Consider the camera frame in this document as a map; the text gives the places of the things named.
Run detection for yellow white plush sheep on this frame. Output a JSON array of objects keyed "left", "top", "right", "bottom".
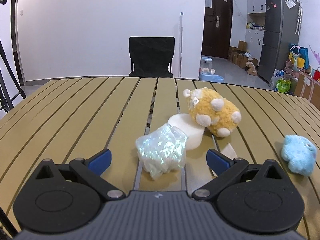
[{"left": 183, "top": 87, "right": 242, "bottom": 138}]

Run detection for white mop handle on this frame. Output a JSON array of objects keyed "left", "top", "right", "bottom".
[{"left": 178, "top": 12, "right": 184, "bottom": 78}]

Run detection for open cardboard boxes on floor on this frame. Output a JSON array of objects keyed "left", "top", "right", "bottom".
[{"left": 228, "top": 41, "right": 258, "bottom": 69}]

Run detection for black camera tripod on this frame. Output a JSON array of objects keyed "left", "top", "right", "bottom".
[{"left": 1, "top": 0, "right": 26, "bottom": 113}]

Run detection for large cardboard box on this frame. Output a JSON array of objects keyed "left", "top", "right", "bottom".
[{"left": 294, "top": 73, "right": 320, "bottom": 109}]

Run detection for iridescent plastic wrap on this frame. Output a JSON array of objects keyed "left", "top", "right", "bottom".
[{"left": 135, "top": 123, "right": 188, "bottom": 180}]

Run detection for white foam block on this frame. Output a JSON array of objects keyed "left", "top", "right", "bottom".
[{"left": 168, "top": 113, "right": 204, "bottom": 151}]

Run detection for blue pet water feeder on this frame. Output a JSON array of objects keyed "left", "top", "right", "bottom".
[{"left": 199, "top": 56, "right": 224, "bottom": 83}]

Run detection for light blue plush toy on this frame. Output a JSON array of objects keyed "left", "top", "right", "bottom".
[{"left": 281, "top": 135, "right": 317, "bottom": 177}]

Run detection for brown plush toy on floor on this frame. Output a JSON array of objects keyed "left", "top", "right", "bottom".
[{"left": 246, "top": 61, "right": 258, "bottom": 76}]

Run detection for blue gift bag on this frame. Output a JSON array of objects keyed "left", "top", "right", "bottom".
[{"left": 289, "top": 43, "right": 309, "bottom": 70}]

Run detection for dark brown entrance door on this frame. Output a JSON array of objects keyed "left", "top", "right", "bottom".
[{"left": 202, "top": 0, "right": 233, "bottom": 59}]

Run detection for black folding chair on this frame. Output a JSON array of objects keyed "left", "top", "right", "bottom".
[{"left": 129, "top": 36, "right": 175, "bottom": 78}]

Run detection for white kitchen cabinets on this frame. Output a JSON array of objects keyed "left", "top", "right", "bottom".
[{"left": 245, "top": 0, "right": 266, "bottom": 62}]

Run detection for grey refrigerator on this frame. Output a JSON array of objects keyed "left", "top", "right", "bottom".
[{"left": 258, "top": 0, "right": 300, "bottom": 82}]

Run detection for green plastic bag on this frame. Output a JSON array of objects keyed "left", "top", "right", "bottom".
[{"left": 274, "top": 77, "right": 291, "bottom": 94}]

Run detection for red gift box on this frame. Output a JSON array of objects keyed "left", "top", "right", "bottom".
[{"left": 312, "top": 68, "right": 320, "bottom": 81}]

